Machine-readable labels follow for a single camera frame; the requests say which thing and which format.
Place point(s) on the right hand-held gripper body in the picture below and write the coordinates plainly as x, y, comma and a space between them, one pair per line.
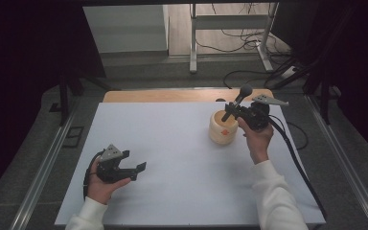
257, 116

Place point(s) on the dark curtain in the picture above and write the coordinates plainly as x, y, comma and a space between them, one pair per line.
357, 64
28, 64

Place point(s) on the white metal stand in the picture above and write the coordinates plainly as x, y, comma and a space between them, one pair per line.
193, 38

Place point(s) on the person's left hand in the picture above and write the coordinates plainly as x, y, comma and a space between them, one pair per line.
103, 190

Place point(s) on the white power strip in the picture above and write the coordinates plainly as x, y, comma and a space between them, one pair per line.
289, 72

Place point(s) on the cream round container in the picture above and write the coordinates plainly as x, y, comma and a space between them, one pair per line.
223, 134

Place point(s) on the black makeup brush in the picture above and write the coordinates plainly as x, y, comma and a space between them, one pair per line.
245, 90

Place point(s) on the person's right hand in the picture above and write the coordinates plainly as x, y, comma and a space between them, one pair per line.
258, 143

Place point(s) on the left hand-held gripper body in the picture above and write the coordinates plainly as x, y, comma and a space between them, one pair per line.
110, 169

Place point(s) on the aluminium floor rail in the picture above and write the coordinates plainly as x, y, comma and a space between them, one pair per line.
345, 159
44, 169

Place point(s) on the black floor plate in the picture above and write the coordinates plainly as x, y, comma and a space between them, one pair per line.
73, 135

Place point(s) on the white cabinet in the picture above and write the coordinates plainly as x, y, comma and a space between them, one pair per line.
127, 28

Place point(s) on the black stand legs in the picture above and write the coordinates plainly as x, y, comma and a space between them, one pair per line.
64, 99

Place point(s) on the white table mat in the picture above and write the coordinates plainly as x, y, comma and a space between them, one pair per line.
172, 143

